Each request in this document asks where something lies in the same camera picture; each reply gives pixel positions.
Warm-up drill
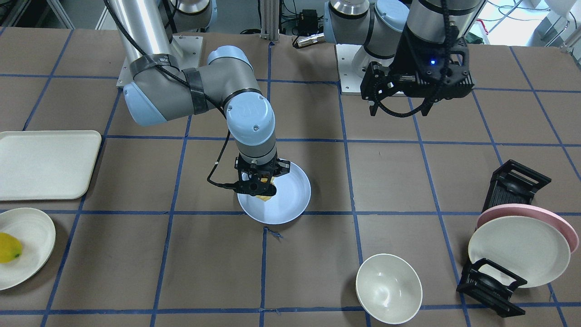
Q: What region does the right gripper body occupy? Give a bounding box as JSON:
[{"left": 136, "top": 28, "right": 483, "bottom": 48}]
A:
[{"left": 234, "top": 154, "right": 291, "bottom": 185}]

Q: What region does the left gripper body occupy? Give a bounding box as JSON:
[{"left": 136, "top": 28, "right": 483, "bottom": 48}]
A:
[{"left": 390, "top": 36, "right": 475, "bottom": 116}]

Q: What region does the blue plate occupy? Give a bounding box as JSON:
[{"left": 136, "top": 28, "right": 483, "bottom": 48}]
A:
[{"left": 237, "top": 162, "right": 311, "bottom": 225}]

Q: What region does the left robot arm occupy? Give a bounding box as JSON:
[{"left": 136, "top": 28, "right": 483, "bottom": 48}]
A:
[{"left": 324, "top": 0, "right": 484, "bottom": 118}]

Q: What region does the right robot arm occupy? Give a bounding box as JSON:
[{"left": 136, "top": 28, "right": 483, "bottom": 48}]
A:
[{"left": 104, "top": 0, "right": 291, "bottom": 194}]

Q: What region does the pink plate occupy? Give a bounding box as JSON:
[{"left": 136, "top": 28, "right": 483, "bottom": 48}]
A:
[{"left": 476, "top": 203, "right": 580, "bottom": 253}]

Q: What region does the cream plate in rack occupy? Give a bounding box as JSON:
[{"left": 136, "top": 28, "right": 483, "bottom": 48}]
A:
[{"left": 468, "top": 216, "right": 571, "bottom": 288}]

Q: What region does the cream plate with lemon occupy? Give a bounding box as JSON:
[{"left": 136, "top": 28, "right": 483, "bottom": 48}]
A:
[{"left": 0, "top": 208, "right": 56, "bottom": 290}]

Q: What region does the black dish rack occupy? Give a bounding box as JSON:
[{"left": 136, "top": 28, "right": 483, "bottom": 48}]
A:
[{"left": 456, "top": 159, "right": 551, "bottom": 318}]

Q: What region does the cream bowl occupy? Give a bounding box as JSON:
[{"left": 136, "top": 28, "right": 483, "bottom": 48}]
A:
[{"left": 355, "top": 254, "right": 423, "bottom": 325}]

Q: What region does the white tray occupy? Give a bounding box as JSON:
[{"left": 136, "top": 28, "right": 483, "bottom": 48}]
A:
[{"left": 0, "top": 130, "right": 102, "bottom": 201}]

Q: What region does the yellow lemon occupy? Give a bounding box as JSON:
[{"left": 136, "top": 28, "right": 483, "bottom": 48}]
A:
[{"left": 0, "top": 233, "right": 23, "bottom": 263}]

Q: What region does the aluminium frame post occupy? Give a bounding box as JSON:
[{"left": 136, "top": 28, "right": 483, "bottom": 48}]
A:
[{"left": 259, "top": 0, "right": 281, "bottom": 43}]

